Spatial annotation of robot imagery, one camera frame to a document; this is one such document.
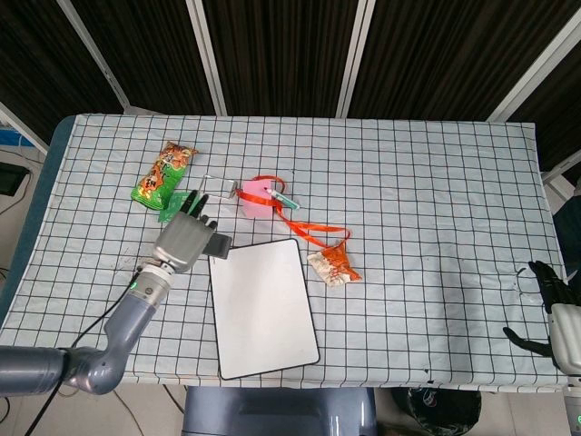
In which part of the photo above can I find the green orange snack bag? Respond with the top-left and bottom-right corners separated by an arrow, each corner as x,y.
130,140 -> 200,211

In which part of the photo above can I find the crumpled orange white snack bag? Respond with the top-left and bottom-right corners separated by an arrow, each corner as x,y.
307,244 -> 363,290

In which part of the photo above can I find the grey black right robot hand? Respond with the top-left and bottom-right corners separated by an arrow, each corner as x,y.
502,260 -> 581,374

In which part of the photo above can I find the dark grey board eraser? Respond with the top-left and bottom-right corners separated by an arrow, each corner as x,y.
203,232 -> 232,260

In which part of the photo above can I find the black floor box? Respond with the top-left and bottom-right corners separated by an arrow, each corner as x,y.
0,162 -> 28,197

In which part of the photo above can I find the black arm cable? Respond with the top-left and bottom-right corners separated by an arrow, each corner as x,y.
26,267 -> 143,436

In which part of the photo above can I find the white dry-erase board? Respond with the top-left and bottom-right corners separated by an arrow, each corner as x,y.
207,237 -> 321,381

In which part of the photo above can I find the small green sachet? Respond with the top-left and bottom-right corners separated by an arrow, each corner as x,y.
157,190 -> 194,223

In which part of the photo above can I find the red orange ribbon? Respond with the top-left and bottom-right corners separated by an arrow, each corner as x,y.
235,174 -> 351,251

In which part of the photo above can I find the checkered white tablecloth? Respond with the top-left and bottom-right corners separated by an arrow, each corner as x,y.
0,113 -> 573,394

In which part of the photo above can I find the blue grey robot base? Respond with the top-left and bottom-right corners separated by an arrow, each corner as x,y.
181,385 -> 379,436

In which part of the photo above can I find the dark folding screen panel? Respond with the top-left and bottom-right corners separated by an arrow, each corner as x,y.
0,0 -> 126,143
58,0 -> 227,117
185,0 -> 378,118
338,0 -> 581,122
489,22 -> 581,201

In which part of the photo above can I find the white green marker pen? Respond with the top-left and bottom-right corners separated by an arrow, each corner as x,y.
263,189 -> 301,211

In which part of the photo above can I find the black waste bin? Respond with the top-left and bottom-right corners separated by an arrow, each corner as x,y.
392,386 -> 482,436

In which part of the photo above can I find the grey black left robot hand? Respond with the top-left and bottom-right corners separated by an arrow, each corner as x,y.
152,189 -> 219,274

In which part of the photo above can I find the pink sticky note block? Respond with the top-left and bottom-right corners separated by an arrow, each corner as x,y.
240,179 -> 276,219

